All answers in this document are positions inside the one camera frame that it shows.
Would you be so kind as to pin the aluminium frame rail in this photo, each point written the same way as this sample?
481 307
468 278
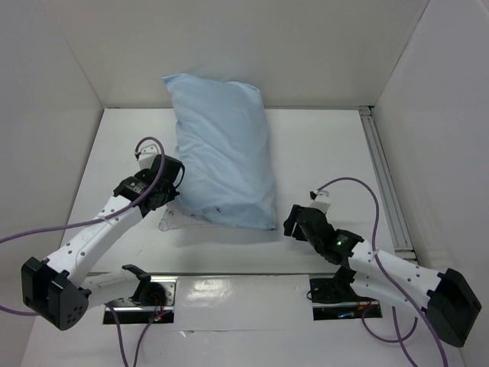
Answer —
402 242

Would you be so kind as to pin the light blue pillowcase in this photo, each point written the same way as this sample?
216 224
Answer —
223 140

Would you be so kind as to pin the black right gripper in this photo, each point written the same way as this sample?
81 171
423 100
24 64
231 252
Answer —
294 220

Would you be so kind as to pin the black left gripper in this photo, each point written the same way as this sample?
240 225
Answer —
172 192

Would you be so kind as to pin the white pillow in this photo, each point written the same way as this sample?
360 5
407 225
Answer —
173 219

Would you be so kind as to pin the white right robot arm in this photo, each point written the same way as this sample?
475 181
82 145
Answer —
445 298

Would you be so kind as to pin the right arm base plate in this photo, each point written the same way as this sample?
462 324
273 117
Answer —
332 298

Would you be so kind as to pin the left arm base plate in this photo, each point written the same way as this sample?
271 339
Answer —
152 297

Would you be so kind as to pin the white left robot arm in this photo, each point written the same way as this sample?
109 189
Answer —
60 287

